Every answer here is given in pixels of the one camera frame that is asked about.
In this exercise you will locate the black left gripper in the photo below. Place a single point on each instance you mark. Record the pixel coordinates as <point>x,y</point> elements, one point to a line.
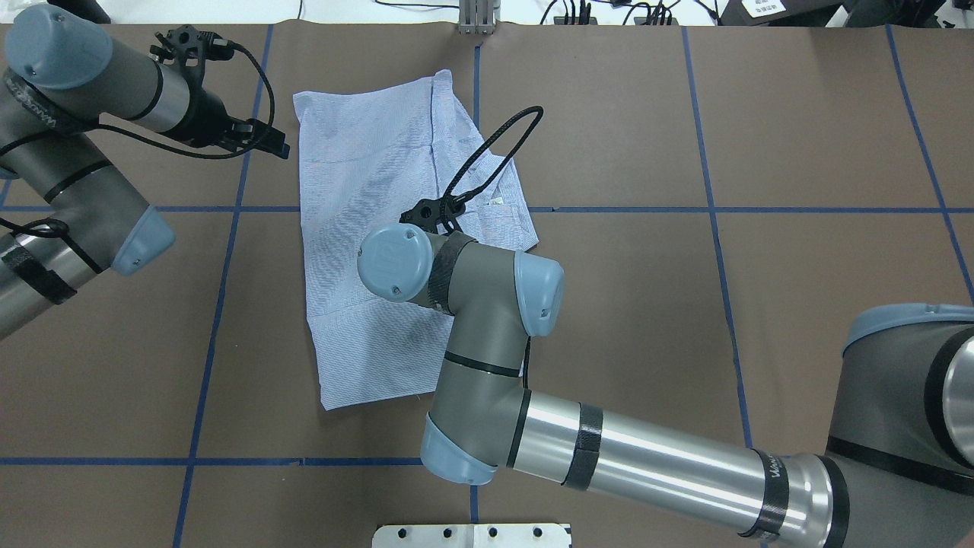
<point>204,122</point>

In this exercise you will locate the light blue striped shirt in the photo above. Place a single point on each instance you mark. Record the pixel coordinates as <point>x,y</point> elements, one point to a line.
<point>364,159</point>

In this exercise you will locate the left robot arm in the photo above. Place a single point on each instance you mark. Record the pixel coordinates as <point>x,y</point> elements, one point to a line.
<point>66,77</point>

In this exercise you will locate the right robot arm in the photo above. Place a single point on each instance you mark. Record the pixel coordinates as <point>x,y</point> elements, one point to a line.
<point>896,472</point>

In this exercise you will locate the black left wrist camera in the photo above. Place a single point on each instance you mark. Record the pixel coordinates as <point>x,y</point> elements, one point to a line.
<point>189,49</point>

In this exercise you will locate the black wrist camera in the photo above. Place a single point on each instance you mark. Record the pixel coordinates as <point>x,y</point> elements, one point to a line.
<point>436,216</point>
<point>189,49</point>

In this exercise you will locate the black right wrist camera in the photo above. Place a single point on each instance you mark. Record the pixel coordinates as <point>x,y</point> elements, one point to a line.
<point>436,216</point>

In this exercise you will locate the aluminium frame post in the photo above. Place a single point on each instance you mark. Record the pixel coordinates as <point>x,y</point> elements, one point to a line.
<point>477,17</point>

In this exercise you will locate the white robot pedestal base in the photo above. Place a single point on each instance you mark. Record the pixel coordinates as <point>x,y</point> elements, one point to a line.
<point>474,535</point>

